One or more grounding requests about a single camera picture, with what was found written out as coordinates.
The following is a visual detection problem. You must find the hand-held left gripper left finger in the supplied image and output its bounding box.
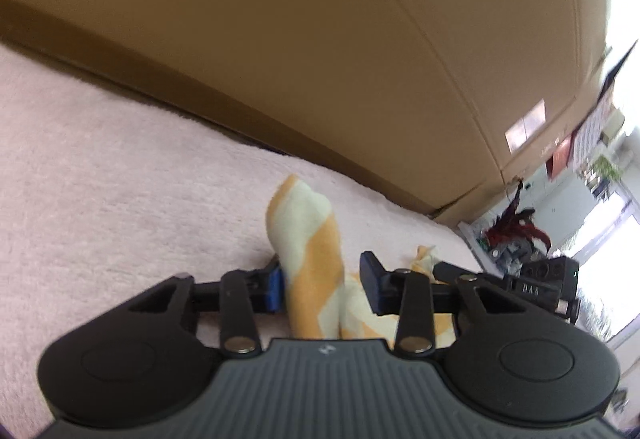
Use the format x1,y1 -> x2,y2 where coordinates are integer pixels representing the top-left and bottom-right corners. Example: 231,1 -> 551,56
115,259 -> 286,355

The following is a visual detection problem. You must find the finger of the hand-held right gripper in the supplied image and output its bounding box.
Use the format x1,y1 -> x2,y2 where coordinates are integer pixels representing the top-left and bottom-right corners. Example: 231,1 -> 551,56
432,261 -> 507,290

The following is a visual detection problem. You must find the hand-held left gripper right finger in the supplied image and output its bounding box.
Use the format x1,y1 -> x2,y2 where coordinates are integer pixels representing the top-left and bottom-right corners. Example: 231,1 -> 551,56
359,251 -> 506,355

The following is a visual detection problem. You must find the orange striped garment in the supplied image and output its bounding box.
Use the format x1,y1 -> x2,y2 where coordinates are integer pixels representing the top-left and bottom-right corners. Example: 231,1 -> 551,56
265,174 -> 453,350

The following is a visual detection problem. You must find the white table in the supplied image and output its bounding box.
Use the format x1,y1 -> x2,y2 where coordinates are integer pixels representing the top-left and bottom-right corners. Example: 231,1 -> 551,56
457,219 -> 506,270

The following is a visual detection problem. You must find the grey metal device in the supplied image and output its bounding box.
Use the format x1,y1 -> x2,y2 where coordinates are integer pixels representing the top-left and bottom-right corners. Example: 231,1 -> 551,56
492,239 -> 536,276

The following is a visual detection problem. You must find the red leaf potted plant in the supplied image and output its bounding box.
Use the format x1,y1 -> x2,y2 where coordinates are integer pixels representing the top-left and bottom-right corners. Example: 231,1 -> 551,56
482,176 -> 553,260

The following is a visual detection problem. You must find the plain cardboard box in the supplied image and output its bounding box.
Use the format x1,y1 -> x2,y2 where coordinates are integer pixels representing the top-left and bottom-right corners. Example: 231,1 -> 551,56
435,169 -> 531,227

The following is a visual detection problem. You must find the green leafy plant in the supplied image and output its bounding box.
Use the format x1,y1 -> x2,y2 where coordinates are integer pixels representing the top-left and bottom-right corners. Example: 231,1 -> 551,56
587,154 -> 626,187

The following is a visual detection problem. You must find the white shipping label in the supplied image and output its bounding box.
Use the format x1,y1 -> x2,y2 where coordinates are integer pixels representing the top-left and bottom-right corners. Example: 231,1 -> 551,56
505,100 -> 547,152

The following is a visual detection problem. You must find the taped cardboard box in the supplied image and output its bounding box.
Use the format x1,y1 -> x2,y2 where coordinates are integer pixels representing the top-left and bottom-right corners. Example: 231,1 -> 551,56
500,49 -> 616,180

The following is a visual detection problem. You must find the pink fleece blanket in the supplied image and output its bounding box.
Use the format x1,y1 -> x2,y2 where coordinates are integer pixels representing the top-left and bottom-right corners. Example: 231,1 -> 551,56
0,41 -> 506,439

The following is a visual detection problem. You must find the large cardboard box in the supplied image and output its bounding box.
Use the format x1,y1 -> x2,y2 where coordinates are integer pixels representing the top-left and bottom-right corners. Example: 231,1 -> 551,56
0,0 -> 616,214

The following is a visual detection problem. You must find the red wall poster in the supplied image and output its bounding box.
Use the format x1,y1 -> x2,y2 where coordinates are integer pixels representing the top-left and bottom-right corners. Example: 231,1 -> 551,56
546,135 -> 573,180

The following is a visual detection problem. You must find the wall calendar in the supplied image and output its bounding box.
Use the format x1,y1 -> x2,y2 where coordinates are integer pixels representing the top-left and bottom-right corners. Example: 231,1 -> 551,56
572,91 -> 617,170

